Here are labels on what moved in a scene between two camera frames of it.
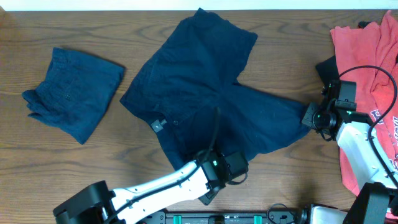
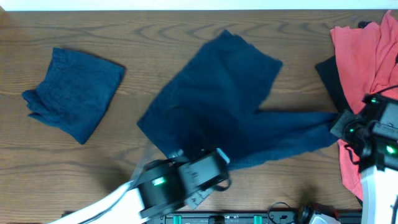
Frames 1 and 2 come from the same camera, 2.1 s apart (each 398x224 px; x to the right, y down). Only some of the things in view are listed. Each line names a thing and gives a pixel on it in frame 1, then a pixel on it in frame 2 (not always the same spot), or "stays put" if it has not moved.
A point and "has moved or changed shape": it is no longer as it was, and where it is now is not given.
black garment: (328, 70) stays put
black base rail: (219, 217) stays put
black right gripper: (307, 119) to (337, 129)
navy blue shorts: (192, 91) has moved or changed shape
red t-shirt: (368, 56) stays put
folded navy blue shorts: (76, 92) stays put
